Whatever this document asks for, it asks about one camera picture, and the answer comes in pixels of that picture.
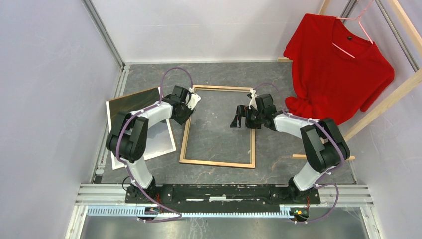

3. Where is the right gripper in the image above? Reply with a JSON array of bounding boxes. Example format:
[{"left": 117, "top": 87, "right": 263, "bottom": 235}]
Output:
[{"left": 230, "top": 105, "right": 264, "bottom": 129}]

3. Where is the clear plastic sheet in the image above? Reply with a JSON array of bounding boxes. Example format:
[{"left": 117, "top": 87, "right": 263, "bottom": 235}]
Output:
[{"left": 186, "top": 89, "right": 253, "bottom": 164}]

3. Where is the black wooden picture frame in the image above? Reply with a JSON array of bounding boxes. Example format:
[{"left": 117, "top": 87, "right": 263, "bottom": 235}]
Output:
[{"left": 179, "top": 85, "right": 256, "bottom": 169}]

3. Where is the glossy photo print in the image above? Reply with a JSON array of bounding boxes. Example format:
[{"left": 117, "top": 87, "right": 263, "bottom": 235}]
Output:
[{"left": 107, "top": 115, "right": 176, "bottom": 160}]

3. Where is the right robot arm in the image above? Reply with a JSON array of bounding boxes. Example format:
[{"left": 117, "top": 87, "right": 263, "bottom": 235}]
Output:
[{"left": 230, "top": 92, "right": 350, "bottom": 203}]

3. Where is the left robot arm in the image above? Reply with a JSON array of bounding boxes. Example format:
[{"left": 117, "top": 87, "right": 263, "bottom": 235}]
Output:
[{"left": 106, "top": 86, "right": 201, "bottom": 203}]

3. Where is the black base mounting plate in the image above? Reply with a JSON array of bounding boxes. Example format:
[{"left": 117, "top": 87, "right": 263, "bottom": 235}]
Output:
[{"left": 125, "top": 184, "right": 321, "bottom": 214}]

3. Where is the red t-shirt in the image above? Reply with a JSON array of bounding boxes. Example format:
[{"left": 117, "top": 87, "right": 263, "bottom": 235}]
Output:
[{"left": 283, "top": 13, "right": 396, "bottom": 131}]

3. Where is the pink clothes hanger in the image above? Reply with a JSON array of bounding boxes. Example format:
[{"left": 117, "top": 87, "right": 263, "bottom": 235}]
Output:
[{"left": 332, "top": 0, "right": 377, "bottom": 59}]

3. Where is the wooden clothes rack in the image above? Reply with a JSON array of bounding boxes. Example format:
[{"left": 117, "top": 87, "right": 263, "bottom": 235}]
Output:
[{"left": 277, "top": 0, "right": 422, "bottom": 162}]

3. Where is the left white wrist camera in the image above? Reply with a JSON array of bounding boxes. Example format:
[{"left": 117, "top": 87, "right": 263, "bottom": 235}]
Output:
[{"left": 186, "top": 93, "right": 201, "bottom": 110}]

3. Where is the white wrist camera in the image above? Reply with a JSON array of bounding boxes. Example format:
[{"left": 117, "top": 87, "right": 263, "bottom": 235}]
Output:
[
  {"left": 247, "top": 88, "right": 258, "bottom": 109},
  {"left": 186, "top": 93, "right": 201, "bottom": 110}
]

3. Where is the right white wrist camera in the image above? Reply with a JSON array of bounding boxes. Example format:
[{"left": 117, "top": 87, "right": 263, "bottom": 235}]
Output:
[{"left": 247, "top": 88, "right": 258, "bottom": 109}]

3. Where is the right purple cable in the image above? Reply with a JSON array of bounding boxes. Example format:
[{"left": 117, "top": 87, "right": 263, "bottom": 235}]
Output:
[{"left": 252, "top": 82, "right": 346, "bottom": 225}]

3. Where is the white slotted cable duct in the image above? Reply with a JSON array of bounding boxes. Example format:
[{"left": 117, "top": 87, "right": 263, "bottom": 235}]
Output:
[{"left": 87, "top": 206, "right": 294, "bottom": 219}]

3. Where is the aluminium rail frame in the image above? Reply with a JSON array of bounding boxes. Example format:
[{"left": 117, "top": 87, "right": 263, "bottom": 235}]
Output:
[{"left": 64, "top": 0, "right": 385, "bottom": 239}]

